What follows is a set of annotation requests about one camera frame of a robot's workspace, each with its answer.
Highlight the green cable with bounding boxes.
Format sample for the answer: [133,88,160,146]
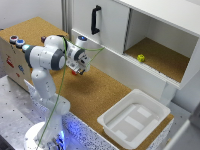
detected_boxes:
[34,35,106,150]

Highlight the red button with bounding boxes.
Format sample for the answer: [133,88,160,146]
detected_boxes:
[9,35,19,45]

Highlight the white plastic box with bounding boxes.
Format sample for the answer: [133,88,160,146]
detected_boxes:
[96,88,172,150]

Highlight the yellow block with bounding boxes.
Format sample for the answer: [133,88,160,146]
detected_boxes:
[136,53,146,64]

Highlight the green button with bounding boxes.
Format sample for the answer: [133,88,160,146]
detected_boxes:
[21,44,31,53]

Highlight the black door handle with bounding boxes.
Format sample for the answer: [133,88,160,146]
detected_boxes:
[90,4,102,36]

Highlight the white sliding door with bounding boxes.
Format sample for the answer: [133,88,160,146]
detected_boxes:
[71,0,131,56]

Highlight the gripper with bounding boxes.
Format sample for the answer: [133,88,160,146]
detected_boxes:
[68,49,92,74]

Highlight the white cabinet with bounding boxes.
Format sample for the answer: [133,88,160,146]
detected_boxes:
[68,0,200,108]

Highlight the blue button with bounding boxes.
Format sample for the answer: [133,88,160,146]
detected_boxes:
[15,38,26,49]

